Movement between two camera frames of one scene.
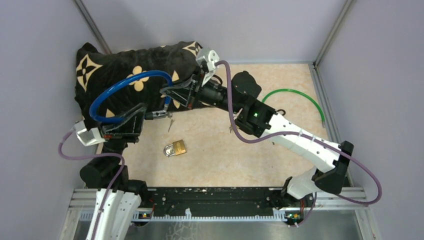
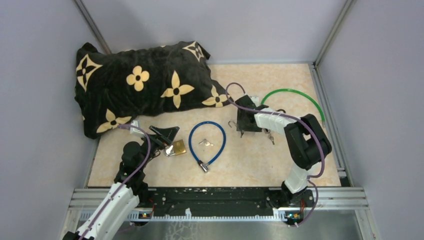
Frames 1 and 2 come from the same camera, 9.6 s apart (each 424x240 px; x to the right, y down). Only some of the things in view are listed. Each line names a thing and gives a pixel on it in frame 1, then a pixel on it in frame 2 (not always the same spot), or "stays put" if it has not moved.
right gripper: [183, 96] -> [241, 126]
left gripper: [129, 130] -> [163, 136]
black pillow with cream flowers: [110, 82] stays put
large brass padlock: [177, 148] stays put
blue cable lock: [159, 115] -> [204, 166]
